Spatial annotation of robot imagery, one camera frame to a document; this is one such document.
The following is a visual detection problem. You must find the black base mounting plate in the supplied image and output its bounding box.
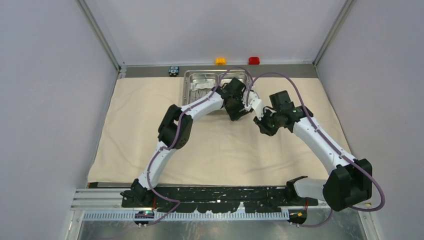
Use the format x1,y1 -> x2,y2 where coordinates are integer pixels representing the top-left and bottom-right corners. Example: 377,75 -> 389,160
121,186 -> 319,214

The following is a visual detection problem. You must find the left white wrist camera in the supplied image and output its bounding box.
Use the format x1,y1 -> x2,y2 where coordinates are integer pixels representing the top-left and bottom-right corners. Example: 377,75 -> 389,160
244,90 -> 264,111

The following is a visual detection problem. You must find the wire mesh steel basket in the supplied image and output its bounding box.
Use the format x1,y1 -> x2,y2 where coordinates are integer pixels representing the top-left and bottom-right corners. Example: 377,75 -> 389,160
182,69 -> 251,106

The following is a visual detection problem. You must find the steel tray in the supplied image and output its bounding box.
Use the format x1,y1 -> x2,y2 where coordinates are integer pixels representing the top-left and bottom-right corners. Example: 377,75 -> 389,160
182,71 -> 218,105
218,72 -> 249,93

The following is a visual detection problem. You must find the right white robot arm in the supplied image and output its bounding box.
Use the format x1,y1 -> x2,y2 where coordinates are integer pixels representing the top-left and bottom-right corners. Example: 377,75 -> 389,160
245,90 -> 373,212

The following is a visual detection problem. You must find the left steel tray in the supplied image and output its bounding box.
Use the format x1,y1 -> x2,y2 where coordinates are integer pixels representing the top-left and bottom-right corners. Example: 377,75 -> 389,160
182,71 -> 218,105

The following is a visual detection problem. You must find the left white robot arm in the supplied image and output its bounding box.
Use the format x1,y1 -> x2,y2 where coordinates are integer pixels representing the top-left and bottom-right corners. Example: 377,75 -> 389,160
121,77 -> 248,208

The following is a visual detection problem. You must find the small blue owl toy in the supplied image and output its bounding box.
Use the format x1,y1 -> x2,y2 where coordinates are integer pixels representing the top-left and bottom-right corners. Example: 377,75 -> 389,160
168,66 -> 180,77

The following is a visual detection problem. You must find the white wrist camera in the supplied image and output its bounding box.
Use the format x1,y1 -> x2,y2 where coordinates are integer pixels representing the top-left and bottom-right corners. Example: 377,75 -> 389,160
244,90 -> 264,111
253,104 -> 267,120

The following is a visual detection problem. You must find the red button block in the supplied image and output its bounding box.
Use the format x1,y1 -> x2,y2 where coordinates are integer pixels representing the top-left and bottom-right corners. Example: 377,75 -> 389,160
248,56 -> 261,65

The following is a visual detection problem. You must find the yellow button block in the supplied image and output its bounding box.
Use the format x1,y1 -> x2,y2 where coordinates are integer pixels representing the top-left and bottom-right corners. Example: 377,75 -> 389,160
214,57 -> 227,66

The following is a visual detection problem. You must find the white sterile pouch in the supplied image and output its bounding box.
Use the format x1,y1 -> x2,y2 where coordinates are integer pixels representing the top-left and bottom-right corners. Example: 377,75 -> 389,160
190,81 -> 215,91

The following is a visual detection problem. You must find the right steel tray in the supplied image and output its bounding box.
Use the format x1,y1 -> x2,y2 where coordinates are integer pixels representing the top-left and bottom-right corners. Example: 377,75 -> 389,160
218,72 -> 249,93

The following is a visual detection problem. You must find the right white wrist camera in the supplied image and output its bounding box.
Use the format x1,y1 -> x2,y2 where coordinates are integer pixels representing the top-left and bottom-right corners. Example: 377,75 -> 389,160
253,104 -> 267,120

